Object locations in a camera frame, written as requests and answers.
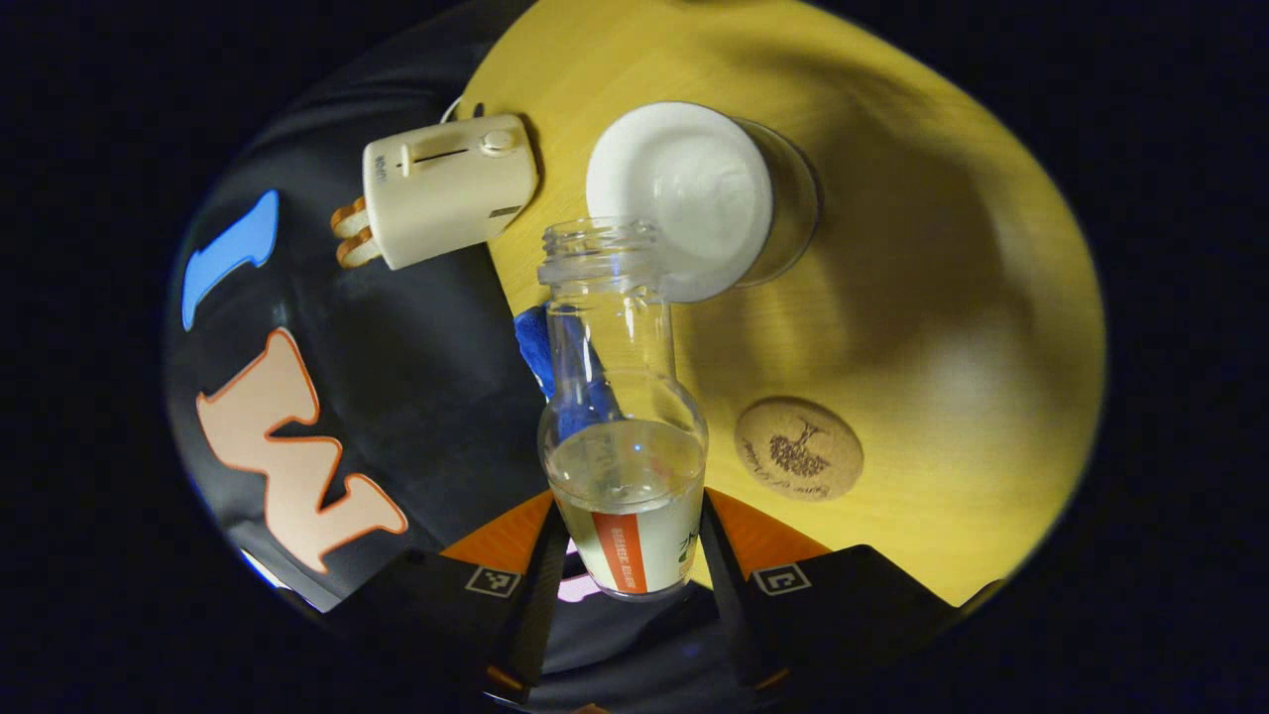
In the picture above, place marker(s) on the round cork coaster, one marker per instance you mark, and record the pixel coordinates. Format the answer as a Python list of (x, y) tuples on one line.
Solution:
[(798, 448)]

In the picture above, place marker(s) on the toast slice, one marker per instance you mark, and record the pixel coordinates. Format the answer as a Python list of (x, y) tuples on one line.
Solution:
[(349, 216), (357, 248)]

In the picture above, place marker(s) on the blue folded towel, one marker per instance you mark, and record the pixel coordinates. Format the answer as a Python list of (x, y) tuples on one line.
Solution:
[(533, 347)]

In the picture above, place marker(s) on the clear glass water bottle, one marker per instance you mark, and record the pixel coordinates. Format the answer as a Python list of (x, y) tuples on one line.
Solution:
[(625, 476)]

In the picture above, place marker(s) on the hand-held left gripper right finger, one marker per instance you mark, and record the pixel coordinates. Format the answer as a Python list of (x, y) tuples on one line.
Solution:
[(729, 595)]

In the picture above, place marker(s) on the black backdrop cloth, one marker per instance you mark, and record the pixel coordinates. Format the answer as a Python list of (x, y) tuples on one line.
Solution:
[(416, 377)]

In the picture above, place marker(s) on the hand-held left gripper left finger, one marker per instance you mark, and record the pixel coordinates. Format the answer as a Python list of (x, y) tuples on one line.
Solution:
[(540, 595)]

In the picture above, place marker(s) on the white toaster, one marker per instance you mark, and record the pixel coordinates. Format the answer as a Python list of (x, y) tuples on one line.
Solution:
[(446, 193)]

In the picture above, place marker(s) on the white glass teacup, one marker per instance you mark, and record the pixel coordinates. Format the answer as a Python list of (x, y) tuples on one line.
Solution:
[(684, 188)]

